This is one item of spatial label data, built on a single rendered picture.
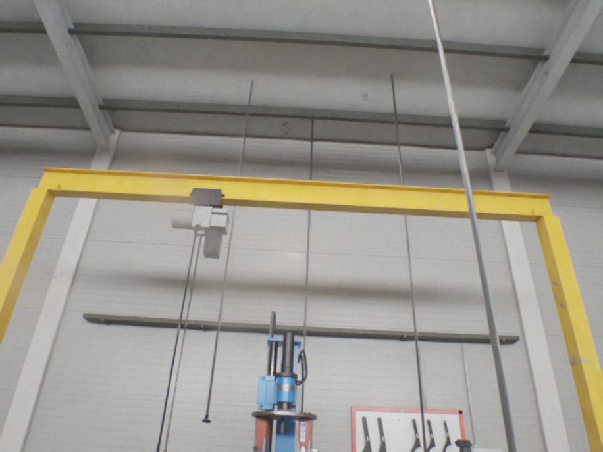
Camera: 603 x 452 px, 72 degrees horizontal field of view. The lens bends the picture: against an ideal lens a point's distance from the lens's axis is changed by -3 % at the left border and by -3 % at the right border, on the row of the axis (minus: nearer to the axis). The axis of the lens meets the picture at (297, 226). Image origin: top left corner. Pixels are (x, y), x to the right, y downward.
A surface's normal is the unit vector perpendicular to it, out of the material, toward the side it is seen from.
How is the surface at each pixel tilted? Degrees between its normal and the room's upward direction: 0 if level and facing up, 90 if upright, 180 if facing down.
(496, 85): 173
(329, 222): 90
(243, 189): 90
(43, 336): 90
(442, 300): 90
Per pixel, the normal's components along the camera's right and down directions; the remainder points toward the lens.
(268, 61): -0.04, 0.81
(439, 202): 0.03, -0.49
